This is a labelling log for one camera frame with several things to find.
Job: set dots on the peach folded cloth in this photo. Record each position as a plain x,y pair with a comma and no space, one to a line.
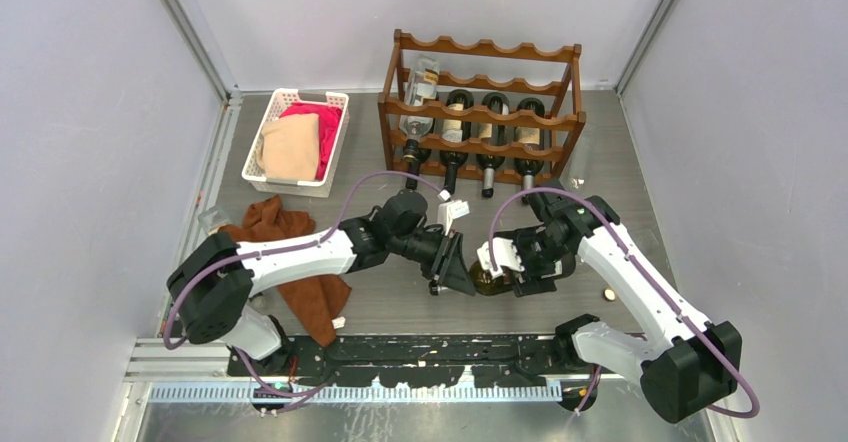
290,148

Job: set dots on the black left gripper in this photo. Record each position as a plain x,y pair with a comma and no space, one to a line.
447,267

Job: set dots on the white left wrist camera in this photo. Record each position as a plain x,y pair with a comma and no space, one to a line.
450,210

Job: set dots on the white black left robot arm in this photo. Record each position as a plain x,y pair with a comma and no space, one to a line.
212,287

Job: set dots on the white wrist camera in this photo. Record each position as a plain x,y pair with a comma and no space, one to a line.
450,210
497,255

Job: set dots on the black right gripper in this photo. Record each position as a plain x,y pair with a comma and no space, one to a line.
530,284

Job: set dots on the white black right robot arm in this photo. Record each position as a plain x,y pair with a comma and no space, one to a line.
682,362

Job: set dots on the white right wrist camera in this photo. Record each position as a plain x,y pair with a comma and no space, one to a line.
497,255

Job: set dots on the dark bottle white label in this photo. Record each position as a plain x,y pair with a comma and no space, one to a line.
455,131

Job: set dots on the pink folded cloth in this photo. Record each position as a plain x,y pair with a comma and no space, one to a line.
329,121

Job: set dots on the clear lying bottle upper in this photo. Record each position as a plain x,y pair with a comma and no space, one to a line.
578,169

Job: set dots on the clear bottle under towel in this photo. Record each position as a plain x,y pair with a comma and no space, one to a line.
213,219

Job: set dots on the green bottle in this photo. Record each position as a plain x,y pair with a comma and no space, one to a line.
477,282

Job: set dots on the brown towel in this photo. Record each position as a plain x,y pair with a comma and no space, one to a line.
315,301

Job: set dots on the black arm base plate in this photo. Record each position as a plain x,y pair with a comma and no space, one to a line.
424,361

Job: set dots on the white plastic basket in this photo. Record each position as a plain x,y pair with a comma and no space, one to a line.
282,99

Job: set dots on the dark wine bottle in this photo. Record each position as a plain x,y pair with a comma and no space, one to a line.
492,135

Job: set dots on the clear bottle brown label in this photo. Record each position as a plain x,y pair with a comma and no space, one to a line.
421,87

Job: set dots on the brown wooden wine rack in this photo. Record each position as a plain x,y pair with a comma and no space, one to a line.
566,115

